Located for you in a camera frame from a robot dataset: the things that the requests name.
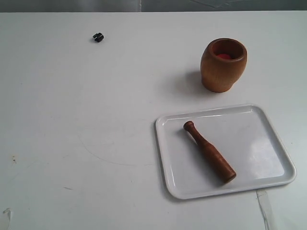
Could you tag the brown wooden handle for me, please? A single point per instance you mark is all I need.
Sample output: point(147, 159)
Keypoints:
point(211, 154)

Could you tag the brown wooden mortar cup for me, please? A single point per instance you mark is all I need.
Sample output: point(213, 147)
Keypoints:
point(217, 74)

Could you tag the white plastic tray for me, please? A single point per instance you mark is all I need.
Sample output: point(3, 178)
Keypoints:
point(244, 137)

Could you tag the small black plastic clip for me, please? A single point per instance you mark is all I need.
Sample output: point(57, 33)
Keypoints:
point(98, 37)

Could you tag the clear tape strip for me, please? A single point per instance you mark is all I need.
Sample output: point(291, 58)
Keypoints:
point(266, 209)

